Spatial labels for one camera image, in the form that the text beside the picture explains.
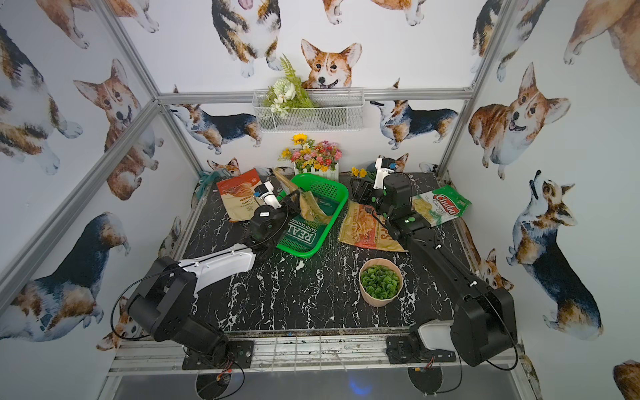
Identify tan kettle chips bag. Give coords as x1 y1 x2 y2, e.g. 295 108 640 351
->
273 169 332 225

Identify green Real chips bag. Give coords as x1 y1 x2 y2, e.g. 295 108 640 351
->
280 197 339 252

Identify tan balsamico tomato chips bag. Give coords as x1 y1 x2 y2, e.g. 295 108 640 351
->
338 201 405 253

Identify red cream cassava chips bag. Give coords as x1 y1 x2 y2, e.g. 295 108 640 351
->
217 169 264 222

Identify green Chuba cassava chips bag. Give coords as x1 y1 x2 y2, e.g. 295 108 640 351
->
412 185 472 227

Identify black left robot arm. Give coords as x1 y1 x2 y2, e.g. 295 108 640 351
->
126 189 301 356

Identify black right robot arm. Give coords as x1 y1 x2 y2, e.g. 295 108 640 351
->
353 173 518 367

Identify green plastic basket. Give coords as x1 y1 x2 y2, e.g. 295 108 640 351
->
275 172 348 258

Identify colourful flowers in white fence planter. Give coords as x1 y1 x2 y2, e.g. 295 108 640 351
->
278 133 343 181

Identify teal green cloth item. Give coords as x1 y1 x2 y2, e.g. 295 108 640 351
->
193 170 228 202

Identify paper bowl of green leaves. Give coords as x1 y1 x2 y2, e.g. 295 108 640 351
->
358 258 403 308

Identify white green artificial plant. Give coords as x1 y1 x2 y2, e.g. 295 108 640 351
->
262 55 317 119

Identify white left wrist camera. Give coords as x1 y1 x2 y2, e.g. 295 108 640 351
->
254 181 281 209

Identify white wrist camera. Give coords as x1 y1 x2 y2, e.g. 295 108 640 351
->
373 157 397 190
254 181 281 209

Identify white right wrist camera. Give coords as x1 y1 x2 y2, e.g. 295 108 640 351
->
373 157 397 190

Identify white wire wall basket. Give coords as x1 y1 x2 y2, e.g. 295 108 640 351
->
252 89 365 133

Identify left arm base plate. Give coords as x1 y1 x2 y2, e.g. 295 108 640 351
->
182 340 255 370

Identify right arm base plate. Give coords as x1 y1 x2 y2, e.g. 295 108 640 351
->
385 334 457 365

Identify aluminium frame rails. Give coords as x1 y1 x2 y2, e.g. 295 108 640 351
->
0 0 521 311

